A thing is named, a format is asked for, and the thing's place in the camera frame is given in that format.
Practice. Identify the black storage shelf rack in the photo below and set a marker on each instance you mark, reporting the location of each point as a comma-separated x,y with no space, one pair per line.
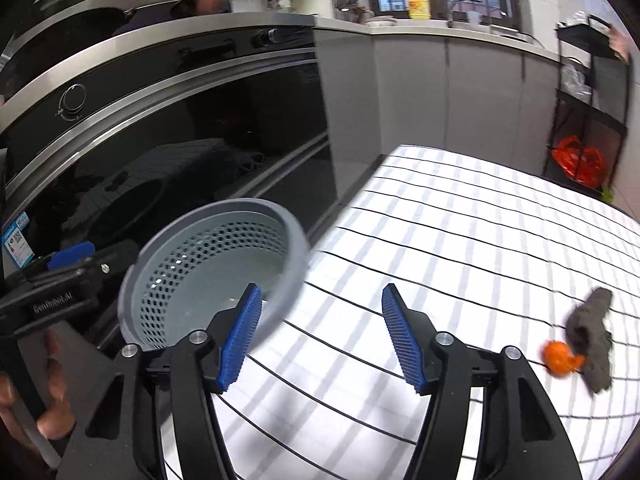
602,122

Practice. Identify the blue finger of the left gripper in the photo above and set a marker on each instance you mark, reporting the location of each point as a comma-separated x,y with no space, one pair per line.
70,256

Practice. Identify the grey kitchen cabinets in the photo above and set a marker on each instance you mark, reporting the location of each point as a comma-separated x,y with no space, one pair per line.
467,92

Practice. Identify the white black checkered tablecloth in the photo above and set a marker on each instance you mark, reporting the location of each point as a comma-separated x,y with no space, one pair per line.
493,256

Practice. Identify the dark grey rag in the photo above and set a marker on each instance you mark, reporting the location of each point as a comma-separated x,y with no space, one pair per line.
587,336

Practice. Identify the yellow detergent bottle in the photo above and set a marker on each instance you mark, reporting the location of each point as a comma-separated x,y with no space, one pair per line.
419,9

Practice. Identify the red plastic bag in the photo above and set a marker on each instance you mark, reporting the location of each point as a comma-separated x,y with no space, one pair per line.
583,164

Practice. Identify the blue white energy label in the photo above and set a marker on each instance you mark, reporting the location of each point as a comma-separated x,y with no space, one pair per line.
15,243

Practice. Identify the copper cooking pot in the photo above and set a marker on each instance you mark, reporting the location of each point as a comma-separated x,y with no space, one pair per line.
191,8

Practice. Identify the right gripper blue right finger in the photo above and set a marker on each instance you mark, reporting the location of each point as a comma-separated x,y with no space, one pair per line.
521,436

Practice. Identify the person's left hand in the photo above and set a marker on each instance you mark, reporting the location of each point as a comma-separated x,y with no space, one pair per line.
35,402

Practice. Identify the black built-in oven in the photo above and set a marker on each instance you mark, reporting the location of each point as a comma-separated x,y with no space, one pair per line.
116,142

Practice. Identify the orange peel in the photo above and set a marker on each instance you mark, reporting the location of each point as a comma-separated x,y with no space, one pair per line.
560,360

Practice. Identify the grey perforated trash bin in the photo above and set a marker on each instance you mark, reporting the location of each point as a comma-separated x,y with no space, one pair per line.
201,263

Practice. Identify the clear plastic bag on shelf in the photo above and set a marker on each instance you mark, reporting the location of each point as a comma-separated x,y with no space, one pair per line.
573,82

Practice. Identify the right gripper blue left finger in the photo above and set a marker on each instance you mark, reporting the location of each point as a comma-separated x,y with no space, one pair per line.
119,437

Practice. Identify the pink checkered cloth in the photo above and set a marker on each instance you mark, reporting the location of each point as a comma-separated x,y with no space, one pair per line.
619,44

